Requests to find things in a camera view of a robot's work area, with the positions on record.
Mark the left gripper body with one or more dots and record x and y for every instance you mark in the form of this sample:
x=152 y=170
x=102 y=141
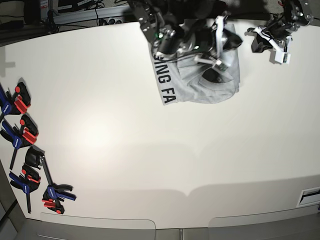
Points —
x=277 y=33

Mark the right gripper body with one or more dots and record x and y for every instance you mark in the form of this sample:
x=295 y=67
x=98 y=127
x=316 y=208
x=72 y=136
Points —
x=203 y=40

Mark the grey T-shirt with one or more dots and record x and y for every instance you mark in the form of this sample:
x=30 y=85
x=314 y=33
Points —
x=186 y=80

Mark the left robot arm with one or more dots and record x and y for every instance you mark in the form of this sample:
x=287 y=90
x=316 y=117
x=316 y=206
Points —
x=297 y=12

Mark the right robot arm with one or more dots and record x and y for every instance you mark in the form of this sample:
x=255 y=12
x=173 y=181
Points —
x=176 y=29

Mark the white power strip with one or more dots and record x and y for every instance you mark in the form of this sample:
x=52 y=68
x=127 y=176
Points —
x=109 y=21

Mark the white label holder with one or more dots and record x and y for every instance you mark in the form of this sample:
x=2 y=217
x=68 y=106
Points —
x=309 y=197

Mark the blue box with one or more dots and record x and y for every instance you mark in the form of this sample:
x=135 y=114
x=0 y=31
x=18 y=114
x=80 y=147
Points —
x=12 y=25

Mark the blue red bar clamp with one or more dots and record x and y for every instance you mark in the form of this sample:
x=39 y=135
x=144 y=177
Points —
x=54 y=194
x=25 y=136
x=28 y=181
x=16 y=103

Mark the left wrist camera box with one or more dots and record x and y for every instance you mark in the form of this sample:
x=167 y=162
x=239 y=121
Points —
x=279 y=57

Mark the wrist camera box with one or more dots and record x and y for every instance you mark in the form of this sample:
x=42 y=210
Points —
x=279 y=57
x=220 y=66

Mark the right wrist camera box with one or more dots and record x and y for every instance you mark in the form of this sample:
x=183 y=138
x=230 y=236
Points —
x=220 y=66

